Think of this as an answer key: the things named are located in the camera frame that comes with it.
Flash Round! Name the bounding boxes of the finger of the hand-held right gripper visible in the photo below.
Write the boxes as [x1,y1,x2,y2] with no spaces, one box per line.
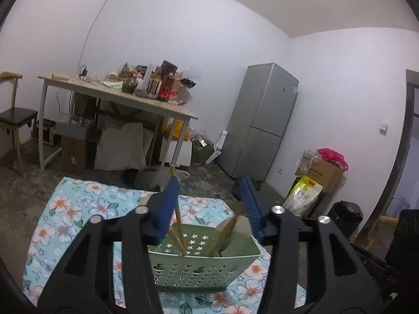
[351,243,407,287]

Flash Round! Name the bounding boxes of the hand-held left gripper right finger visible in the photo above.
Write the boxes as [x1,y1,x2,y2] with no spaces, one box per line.
[238,176,383,314]

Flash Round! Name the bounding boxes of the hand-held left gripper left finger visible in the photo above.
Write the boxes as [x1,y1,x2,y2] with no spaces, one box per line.
[36,177,180,314]

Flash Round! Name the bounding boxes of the wooden spoon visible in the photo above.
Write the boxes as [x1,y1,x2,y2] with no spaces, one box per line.
[218,215,255,257]

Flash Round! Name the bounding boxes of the green perforated utensil holder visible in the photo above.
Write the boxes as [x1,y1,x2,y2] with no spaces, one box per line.
[146,222,262,292]

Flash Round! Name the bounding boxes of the wooden stool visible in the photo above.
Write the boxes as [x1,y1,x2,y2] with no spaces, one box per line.
[350,215,399,251]

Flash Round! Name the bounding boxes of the grey plastic bag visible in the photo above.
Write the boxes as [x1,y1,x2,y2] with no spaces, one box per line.
[135,166,171,191]

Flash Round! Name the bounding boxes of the yellow-green rice bag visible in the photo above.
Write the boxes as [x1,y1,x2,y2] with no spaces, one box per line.
[283,175,323,217]

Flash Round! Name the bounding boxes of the white box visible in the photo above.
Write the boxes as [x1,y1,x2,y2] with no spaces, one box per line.
[160,137,193,168]

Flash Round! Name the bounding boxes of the black bin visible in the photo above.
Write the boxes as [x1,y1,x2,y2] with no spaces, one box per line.
[327,200,364,240]

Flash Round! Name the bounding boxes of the green bag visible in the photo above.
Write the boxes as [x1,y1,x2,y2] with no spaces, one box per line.
[191,133,216,165]

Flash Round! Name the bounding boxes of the white flat appliance part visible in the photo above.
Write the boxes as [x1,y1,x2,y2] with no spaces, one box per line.
[206,130,228,165]

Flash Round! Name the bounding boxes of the yellow plastic bag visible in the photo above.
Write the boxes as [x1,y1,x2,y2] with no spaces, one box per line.
[163,120,191,142]

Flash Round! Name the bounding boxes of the white sack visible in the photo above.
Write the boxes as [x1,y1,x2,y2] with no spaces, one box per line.
[94,122,154,171]

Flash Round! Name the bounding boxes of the brown cardboard box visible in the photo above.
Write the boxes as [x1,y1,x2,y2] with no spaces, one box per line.
[295,159,345,194]

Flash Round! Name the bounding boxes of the grey refrigerator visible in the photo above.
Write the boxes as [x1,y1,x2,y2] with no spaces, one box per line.
[217,62,300,182]

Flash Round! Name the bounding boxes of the floral blue cloth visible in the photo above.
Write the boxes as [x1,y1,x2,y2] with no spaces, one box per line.
[21,177,306,314]

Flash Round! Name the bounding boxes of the pink plastic bag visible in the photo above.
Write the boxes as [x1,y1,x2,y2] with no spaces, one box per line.
[315,148,348,171]

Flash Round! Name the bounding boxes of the tall cardboard box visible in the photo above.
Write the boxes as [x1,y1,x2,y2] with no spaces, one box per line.
[60,133,88,175]

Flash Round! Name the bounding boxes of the wooden side table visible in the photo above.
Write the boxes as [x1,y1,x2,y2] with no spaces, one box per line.
[37,75,199,171]

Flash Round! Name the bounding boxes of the red bottle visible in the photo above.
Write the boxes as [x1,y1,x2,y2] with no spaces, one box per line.
[158,74,175,101]

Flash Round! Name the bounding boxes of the green jar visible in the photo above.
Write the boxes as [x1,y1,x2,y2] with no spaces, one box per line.
[122,76,139,94]

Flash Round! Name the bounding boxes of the pile of food packages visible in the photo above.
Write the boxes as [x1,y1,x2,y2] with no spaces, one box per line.
[93,59,197,105]

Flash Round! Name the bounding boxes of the wooden chair with dark seat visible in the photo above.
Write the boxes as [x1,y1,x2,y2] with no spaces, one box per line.
[0,71,39,172]

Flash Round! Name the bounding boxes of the dark door frame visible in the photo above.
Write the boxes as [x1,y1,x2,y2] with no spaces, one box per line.
[352,69,419,246]

